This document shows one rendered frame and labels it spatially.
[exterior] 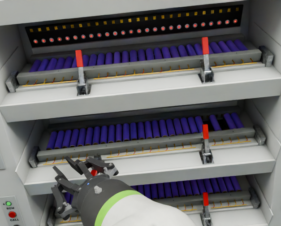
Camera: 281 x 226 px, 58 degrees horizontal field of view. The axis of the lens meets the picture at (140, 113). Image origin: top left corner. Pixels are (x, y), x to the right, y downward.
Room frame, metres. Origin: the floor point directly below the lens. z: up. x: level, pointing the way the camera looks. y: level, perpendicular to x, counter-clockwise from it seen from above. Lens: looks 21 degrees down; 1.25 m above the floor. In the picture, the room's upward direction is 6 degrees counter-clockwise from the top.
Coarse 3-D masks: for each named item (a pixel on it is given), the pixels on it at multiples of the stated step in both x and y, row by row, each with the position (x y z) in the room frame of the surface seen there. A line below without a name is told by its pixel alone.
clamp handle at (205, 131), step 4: (204, 124) 0.55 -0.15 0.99; (204, 128) 0.55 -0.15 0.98; (204, 132) 0.54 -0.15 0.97; (204, 136) 0.54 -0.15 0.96; (208, 136) 0.54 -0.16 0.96; (204, 140) 0.54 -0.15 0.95; (204, 144) 0.54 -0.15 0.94; (208, 144) 0.54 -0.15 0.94; (208, 148) 0.53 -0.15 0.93; (208, 152) 0.53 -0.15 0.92
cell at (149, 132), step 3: (144, 123) 0.66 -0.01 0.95; (147, 123) 0.65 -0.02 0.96; (150, 123) 0.66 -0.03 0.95; (147, 126) 0.64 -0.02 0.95; (150, 126) 0.64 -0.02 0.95; (147, 129) 0.63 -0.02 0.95; (150, 129) 0.63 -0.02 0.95; (147, 132) 0.62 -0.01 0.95; (150, 132) 0.62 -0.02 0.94; (147, 135) 0.61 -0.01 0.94; (150, 135) 0.61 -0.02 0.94
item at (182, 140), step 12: (216, 132) 0.59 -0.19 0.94; (228, 132) 0.58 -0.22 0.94; (240, 132) 0.58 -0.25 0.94; (252, 132) 0.58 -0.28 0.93; (96, 144) 0.59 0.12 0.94; (108, 144) 0.59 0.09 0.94; (120, 144) 0.58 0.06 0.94; (132, 144) 0.58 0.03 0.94; (144, 144) 0.58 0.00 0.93; (156, 144) 0.58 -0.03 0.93; (168, 144) 0.58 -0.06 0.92; (180, 144) 0.58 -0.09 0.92; (216, 144) 0.57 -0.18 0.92; (48, 156) 0.58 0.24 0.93; (60, 156) 0.58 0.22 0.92; (72, 156) 0.58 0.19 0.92; (108, 156) 0.56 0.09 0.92
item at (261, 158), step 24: (72, 120) 0.69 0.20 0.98; (264, 120) 0.58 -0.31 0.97; (192, 144) 0.59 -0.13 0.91; (264, 144) 0.56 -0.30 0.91; (24, 168) 0.54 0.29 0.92; (48, 168) 0.56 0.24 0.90; (72, 168) 0.55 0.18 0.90; (120, 168) 0.54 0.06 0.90; (144, 168) 0.53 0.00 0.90; (168, 168) 0.52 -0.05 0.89; (192, 168) 0.51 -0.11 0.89; (216, 168) 0.51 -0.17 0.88; (240, 168) 0.52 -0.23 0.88; (264, 168) 0.52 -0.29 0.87; (48, 192) 0.53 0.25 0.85
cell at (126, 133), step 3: (126, 123) 0.66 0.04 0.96; (123, 126) 0.66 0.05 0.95; (126, 126) 0.65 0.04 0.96; (129, 126) 0.66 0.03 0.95; (123, 129) 0.65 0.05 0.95; (126, 129) 0.64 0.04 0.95; (129, 129) 0.65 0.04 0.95; (123, 132) 0.63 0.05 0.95; (126, 132) 0.63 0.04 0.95; (129, 132) 0.64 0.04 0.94; (123, 135) 0.62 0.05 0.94; (126, 135) 0.62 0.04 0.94; (129, 135) 0.62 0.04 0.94; (123, 138) 0.61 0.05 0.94; (126, 138) 0.61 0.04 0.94; (129, 138) 0.61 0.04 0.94
